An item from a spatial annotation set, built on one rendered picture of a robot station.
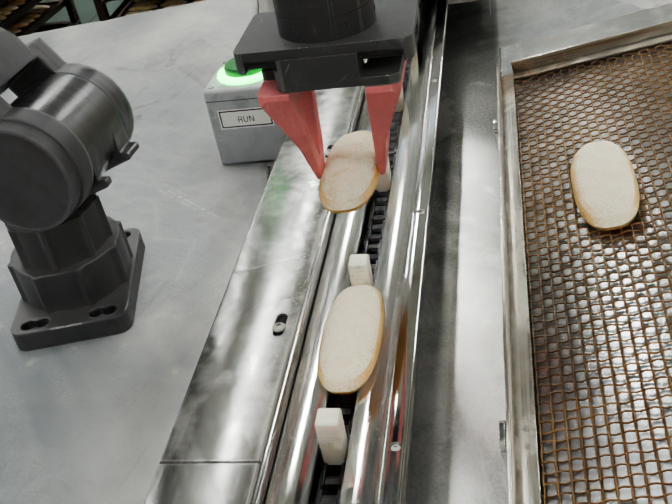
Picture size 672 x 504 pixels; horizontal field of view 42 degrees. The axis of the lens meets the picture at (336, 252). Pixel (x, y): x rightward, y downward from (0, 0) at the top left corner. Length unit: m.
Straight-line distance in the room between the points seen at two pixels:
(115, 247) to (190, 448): 0.22
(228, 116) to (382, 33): 0.33
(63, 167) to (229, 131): 0.26
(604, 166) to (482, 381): 0.15
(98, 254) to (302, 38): 0.24
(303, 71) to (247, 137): 0.31
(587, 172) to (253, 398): 0.25
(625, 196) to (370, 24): 0.18
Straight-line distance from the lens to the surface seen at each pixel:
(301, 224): 0.63
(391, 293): 0.57
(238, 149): 0.82
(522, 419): 0.42
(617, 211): 0.53
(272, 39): 0.52
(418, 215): 0.62
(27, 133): 0.58
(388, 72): 0.50
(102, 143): 0.62
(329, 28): 0.49
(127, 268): 0.68
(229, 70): 0.81
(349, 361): 0.51
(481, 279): 0.62
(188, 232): 0.74
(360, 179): 0.54
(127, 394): 0.60
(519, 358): 0.45
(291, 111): 0.52
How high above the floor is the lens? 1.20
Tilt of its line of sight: 34 degrees down
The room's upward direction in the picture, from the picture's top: 11 degrees counter-clockwise
